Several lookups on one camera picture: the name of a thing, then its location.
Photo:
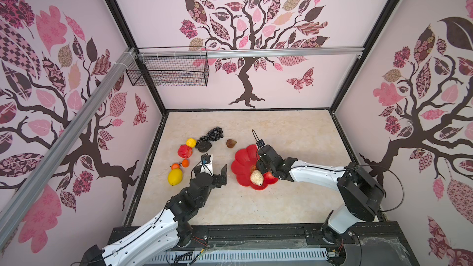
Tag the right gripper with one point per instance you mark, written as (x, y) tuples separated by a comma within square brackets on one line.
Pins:
[(264, 151)]

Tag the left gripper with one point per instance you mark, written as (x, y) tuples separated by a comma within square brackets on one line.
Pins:
[(217, 178)]

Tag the red strawberry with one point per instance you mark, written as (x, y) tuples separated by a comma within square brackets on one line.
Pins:
[(268, 175)]

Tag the cream white pear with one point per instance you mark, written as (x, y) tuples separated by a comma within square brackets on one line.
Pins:
[(257, 178)]

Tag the red flower-shaped bowl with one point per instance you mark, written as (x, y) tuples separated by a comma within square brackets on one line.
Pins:
[(244, 164)]

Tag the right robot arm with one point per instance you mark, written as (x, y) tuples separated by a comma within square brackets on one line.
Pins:
[(362, 194)]

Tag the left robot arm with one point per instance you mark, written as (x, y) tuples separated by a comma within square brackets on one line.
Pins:
[(166, 230)]

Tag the small yellow fruit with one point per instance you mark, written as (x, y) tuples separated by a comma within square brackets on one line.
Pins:
[(191, 143)]

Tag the dark avocado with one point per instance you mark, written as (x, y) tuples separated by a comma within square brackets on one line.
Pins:
[(203, 146)]

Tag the brown green fig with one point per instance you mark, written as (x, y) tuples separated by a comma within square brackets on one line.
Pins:
[(230, 143)]

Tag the yellow lemon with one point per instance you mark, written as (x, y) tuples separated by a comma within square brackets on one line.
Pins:
[(175, 177)]

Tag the dark grape bunch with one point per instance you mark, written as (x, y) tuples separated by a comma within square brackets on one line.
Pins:
[(213, 135)]

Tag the white cable duct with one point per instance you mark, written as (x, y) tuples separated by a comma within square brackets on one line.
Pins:
[(237, 257)]

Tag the black wire basket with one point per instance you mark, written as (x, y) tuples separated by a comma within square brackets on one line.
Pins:
[(170, 66)]

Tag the aluminium rail back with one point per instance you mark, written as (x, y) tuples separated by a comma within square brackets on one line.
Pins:
[(214, 54)]

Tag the aluminium rail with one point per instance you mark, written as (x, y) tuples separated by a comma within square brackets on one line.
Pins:
[(23, 199), (214, 54)]

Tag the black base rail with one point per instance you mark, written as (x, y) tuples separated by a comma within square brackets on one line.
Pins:
[(365, 244)]

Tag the aluminium rail left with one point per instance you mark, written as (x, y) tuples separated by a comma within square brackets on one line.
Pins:
[(23, 199)]

